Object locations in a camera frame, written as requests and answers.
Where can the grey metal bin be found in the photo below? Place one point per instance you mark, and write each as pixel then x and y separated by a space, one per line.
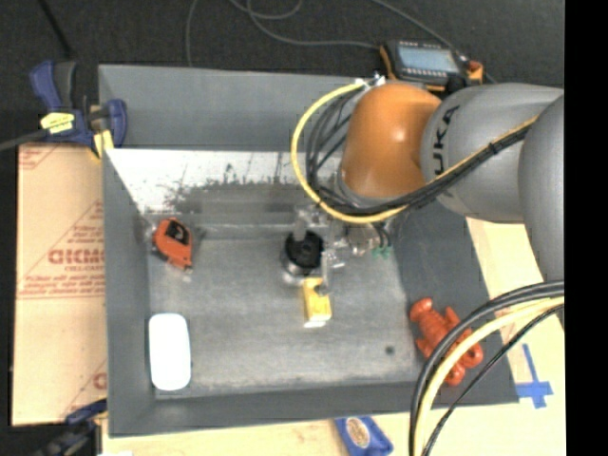
pixel 247 330

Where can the clear jar with black lid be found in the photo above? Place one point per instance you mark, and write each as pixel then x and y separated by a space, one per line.
pixel 304 249

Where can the brown cardboard board red print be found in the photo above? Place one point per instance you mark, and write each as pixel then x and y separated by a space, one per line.
pixel 57 302

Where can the orange tape measure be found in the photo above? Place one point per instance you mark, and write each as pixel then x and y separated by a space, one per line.
pixel 172 243

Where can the yellow box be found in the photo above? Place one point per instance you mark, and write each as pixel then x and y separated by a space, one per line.
pixel 317 309

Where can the orange toy lobster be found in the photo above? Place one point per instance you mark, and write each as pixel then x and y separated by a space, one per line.
pixel 434 326

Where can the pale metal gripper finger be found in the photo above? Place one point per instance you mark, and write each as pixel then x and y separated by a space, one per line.
pixel 330 271
pixel 324 273

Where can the white computer mouse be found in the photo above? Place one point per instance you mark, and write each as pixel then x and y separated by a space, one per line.
pixel 169 352

